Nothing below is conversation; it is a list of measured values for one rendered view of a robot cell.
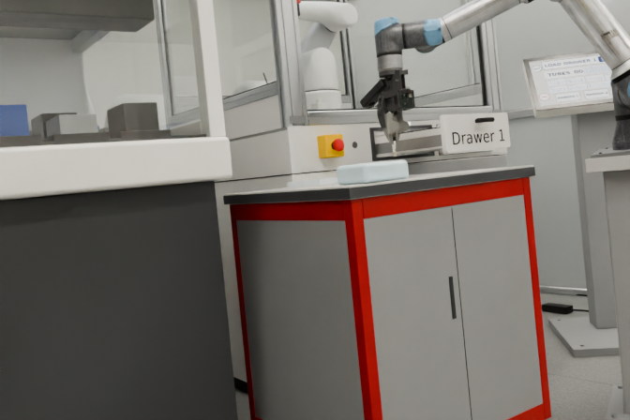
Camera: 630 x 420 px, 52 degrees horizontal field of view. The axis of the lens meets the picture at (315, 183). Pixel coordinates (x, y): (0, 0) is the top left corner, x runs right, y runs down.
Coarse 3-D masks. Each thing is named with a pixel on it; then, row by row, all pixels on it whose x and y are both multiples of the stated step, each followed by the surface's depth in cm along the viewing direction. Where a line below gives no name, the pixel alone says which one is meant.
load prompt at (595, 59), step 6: (558, 60) 275; (564, 60) 274; (570, 60) 274; (576, 60) 273; (582, 60) 272; (588, 60) 272; (594, 60) 271; (600, 60) 270; (546, 66) 274; (552, 66) 273; (558, 66) 273; (564, 66) 272; (570, 66) 272; (576, 66) 271
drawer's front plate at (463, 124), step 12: (444, 120) 190; (456, 120) 193; (468, 120) 196; (504, 120) 205; (444, 132) 190; (468, 132) 195; (480, 132) 198; (492, 132) 202; (504, 132) 205; (444, 144) 190; (456, 144) 192; (468, 144) 195; (480, 144) 198; (492, 144) 201; (504, 144) 205
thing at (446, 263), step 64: (256, 192) 168; (320, 192) 144; (384, 192) 141; (448, 192) 154; (512, 192) 167; (256, 256) 173; (320, 256) 149; (384, 256) 142; (448, 256) 153; (512, 256) 166; (256, 320) 176; (320, 320) 151; (384, 320) 141; (448, 320) 152; (512, 320) 165; (256, 384) 179; (320, 384) 153; (384, 384) 140; (448, 384) 151; (512, 384) 164
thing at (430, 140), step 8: (432, 128) 196; (440, 128) 194; (400, 136) 208; (408, 136) 205; (416, 136) 202; (424, 136) 199; (432, 136) 196; (440, 136) 194; (376, 144) 218; (384, 144) 214; (400, 144) 208; (408, 144) 205; (416, 144) 202; (424, 144) 199; (432, 144) 197; (440, 144) 194; (376, 152) 218; (384, 152) 215; (392, 152) 212; (400, 152) 209; (408, 152) 209; (416, 152) 222
